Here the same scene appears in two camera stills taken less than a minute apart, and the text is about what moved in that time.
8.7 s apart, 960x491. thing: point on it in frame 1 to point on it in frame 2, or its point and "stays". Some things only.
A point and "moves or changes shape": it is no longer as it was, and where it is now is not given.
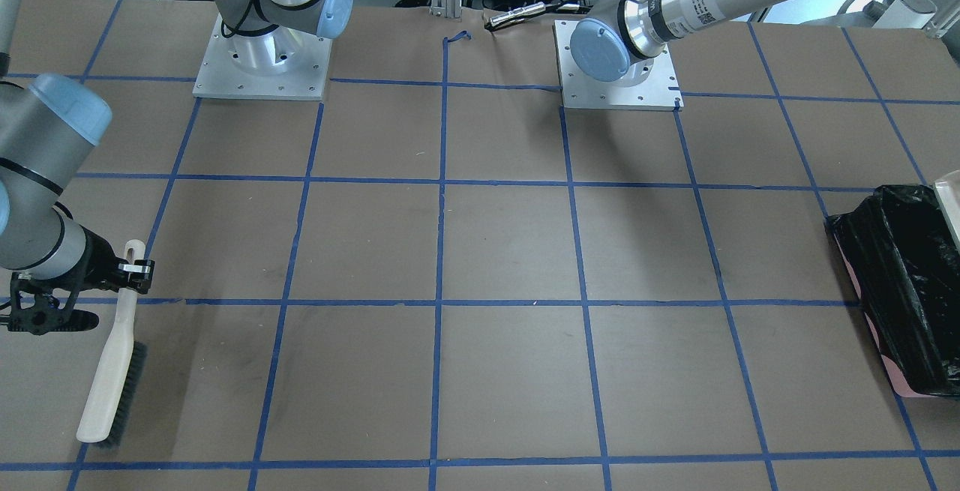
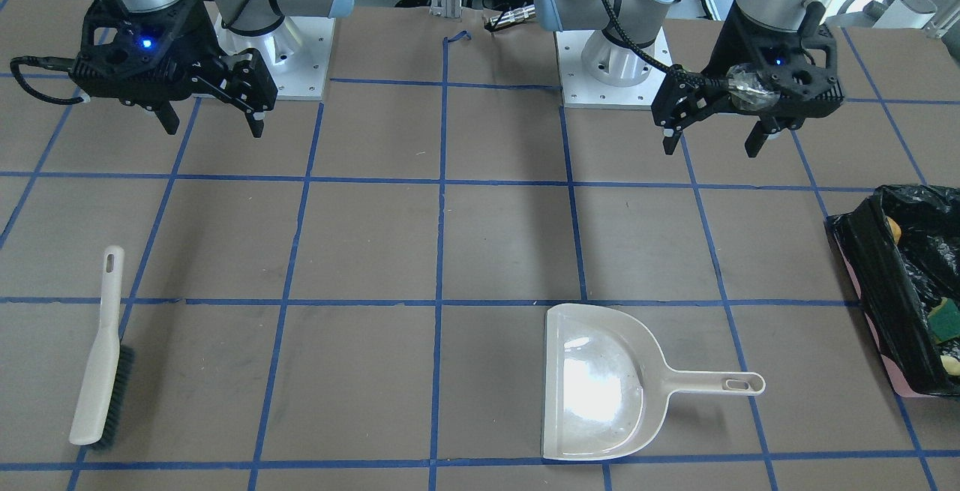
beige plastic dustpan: [948, 190] to [607, 384]
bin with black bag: [901, 247] stays
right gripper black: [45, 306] to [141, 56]
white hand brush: [106, 417] moves or changes shape
